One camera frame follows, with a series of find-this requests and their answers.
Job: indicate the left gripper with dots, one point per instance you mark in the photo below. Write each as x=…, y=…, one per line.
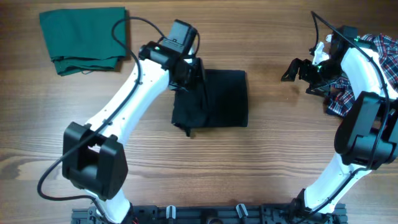
x=197, y=77

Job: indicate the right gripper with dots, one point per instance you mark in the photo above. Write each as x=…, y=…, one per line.
x=305, y=73

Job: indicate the black t-shirt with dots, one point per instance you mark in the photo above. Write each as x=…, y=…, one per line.
x=219, y=102

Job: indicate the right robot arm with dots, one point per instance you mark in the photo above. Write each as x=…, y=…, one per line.
x=367, y=135

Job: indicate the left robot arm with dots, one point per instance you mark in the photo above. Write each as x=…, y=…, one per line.
x=93, y=154

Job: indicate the red plaid shirt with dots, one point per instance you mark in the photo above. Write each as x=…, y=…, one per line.
x=362, y=74

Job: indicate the folded green cloth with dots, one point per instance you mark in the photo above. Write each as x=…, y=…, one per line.
x=84, y=39

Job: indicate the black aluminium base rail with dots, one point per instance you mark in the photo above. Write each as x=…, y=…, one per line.
x=264, y=214

